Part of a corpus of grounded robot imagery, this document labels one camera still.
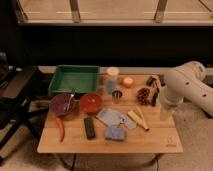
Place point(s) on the red bowl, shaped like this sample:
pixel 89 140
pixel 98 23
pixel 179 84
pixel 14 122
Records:
pixel 90 103

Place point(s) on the red chili pepper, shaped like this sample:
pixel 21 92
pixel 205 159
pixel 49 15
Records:
pixel 60 125

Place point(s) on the green plastic tray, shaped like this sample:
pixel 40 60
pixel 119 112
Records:
pixel 82 78

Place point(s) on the light blue towel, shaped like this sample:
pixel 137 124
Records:
pixel 112 117

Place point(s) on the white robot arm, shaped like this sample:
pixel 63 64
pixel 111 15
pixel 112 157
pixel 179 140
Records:
pixel 185 81

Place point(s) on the metal cup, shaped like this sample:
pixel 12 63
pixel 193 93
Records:
pixel 116 95

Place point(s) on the blue sponge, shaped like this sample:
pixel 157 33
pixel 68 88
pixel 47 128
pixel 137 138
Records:
pixel 114 133

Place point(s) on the metal spoon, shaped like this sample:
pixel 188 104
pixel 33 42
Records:
pixel 67 105

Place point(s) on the black remote control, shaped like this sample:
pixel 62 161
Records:
pixel 89 127

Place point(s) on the purple bowl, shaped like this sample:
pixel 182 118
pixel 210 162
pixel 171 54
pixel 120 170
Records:
pixel 56 104

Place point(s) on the small dark object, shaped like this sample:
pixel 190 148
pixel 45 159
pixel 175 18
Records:
pixel 150 81

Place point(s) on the brown pine cone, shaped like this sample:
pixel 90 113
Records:
pixel 143 95

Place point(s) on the orange candle cup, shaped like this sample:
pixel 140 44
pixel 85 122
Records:
pixel 127 82

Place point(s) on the clear jar white lid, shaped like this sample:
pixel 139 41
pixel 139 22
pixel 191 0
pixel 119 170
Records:
pixel 111 79

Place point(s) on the black brush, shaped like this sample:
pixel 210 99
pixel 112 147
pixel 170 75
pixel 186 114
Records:
pixel 155 95

